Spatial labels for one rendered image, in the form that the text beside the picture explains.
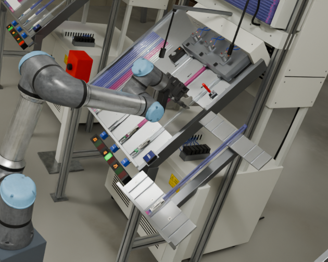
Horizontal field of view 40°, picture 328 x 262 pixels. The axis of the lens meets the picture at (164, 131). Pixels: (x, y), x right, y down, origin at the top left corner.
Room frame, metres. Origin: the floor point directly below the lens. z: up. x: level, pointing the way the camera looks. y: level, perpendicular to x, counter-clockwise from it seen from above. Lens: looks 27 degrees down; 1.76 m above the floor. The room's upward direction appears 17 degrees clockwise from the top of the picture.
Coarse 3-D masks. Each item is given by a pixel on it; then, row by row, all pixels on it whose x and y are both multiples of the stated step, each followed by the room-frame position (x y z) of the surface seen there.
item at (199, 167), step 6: (246, 126) 1.60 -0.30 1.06; (240, 132) 1.58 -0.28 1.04; (234, 138) 1.57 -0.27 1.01; (222, 144) 1.55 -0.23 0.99; (228, 144) 1.55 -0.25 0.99; (216, 150) 1.53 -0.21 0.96; (210, 156) 1.51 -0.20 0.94; (204, 162) 1.49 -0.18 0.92; (198, 168) 1.47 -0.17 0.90; (192, 174) 1.45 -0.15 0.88; (186, 180) 1.44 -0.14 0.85; (174, 186) 1.42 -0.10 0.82; (180, 186) 1.42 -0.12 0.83; (168, 192) 1.40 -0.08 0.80; (162, 198) 1.38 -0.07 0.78; (150, 210) 1.35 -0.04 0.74
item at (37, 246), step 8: (32, 240) 1.22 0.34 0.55; (40, 240) 1.24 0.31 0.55; (0, 248) 1.14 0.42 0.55; (24, 248) 1.18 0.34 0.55; (32, 248) 1.19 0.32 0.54; (40, 248) 1.22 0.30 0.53; (0, 256) 1.11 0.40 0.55; (8, 256) 1.12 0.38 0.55; (16, 256) 1.14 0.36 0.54; (24, 256) 1.17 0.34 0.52; (32, 256) 1.20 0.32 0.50; (40, 256) 1.23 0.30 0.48
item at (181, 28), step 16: (176, 16) 2.39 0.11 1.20; (160, 32) 2.33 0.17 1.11; (176, 32) 2.29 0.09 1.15; (176, 48) 2.18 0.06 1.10; (160, 64) 2.13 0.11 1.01; (192, 64) 2.05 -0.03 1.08; (208, 80) 1.94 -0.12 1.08; (224, 80) 1.91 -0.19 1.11; (192, 96) 1.89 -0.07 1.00; (208, 96) 1.86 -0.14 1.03
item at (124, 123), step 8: (96, 80) 2.19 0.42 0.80; (104, 112) 1.98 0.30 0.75; (112, 112) 1.96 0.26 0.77; (104, 120) 1.93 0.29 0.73; (112, 120) 1.91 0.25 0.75; (120, 120) 1.90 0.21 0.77; (128, 120) 1.88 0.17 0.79; (136, 120) 1.87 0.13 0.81; (112, 128) 1.86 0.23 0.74; (120, 128) 1.86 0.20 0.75; (128, 128) 1.84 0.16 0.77; (144, 128) 1.81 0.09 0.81; (152, 128) 1.80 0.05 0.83; (120, 136) 1.82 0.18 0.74; (136, 136) 1.79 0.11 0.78; (144, 136) 1.77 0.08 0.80; (160, 136) 1.75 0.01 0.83; (168, 136) 1.73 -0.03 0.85; (128, 144) 1.76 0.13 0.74; (136, 144) 1.75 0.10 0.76; (152, 144) 1.72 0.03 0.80; (160, 144) 1.71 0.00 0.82; (128, 152) 1.72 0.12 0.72; (144, 152) 1.70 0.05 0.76; (136, 160) 1.67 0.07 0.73
